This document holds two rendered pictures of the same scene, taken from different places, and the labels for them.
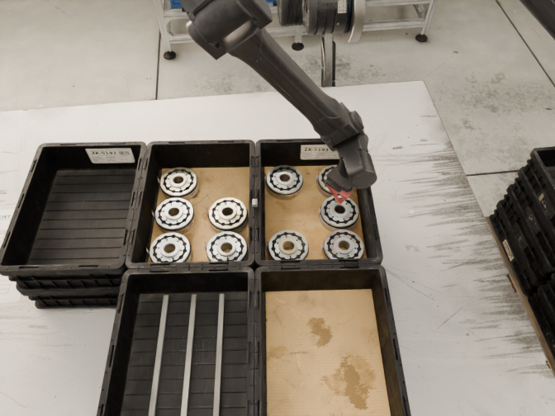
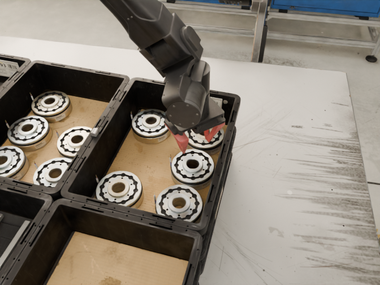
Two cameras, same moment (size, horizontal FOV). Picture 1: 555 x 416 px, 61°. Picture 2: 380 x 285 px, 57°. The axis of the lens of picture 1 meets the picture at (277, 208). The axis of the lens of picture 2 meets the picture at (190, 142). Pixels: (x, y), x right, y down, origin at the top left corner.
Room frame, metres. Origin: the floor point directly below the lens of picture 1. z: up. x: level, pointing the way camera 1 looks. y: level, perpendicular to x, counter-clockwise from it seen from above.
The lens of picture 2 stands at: (0.21, -0.31, 1.51)
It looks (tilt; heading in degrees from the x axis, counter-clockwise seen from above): 48 degrees down; 17
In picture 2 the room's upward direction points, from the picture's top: straight up
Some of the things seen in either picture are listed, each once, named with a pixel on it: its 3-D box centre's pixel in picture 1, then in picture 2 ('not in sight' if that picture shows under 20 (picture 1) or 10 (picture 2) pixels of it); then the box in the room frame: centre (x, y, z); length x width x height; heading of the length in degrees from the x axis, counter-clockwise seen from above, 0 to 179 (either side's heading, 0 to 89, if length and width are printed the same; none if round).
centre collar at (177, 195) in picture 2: (343, 245); (178, 203); (0.60, -0.17, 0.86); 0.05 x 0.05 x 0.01
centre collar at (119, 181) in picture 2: (288, 246); (118, 188); (0.60, -0.03, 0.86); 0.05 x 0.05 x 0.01
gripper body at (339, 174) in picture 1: (351, 164); (194, 104); (0.71, -0.17, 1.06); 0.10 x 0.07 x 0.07; 137
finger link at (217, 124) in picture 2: not in sight; (202, 127); (0.72, -0.19, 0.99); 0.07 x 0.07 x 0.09; 47
